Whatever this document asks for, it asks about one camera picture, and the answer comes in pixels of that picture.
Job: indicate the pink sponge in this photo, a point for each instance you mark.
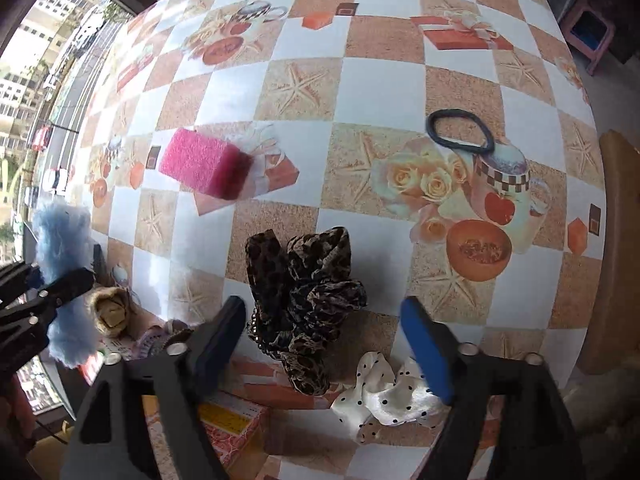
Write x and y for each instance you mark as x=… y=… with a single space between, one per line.
x=200 y=162

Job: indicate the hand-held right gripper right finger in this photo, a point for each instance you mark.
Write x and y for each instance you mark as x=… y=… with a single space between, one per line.
x=430 y=355

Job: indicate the pink patterned carton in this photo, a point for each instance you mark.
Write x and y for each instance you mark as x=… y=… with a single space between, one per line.
x=225 y=425

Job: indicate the leopard print scrunchie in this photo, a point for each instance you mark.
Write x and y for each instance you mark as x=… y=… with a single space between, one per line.
x=300 y=300

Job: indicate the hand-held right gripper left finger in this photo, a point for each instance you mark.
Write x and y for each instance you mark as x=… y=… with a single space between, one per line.
x=220 y=347

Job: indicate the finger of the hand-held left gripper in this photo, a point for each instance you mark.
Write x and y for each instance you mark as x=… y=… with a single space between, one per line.
x=67 y=285
x=20 y=275

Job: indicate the checkered patterned tablecloth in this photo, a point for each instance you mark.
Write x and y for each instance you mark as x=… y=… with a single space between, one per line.
x=375 y=85

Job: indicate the person's left hand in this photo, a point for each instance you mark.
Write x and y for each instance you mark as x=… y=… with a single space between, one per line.
x=15 y=405

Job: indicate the white polka dot scrunchie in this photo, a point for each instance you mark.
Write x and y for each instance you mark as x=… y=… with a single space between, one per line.
x=385 y=400

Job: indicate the pink plastic stool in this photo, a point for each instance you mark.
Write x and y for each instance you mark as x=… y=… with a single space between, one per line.
x=602 y=52

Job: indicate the wooden armchair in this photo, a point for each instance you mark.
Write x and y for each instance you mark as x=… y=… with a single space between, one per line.
x=617 y=260

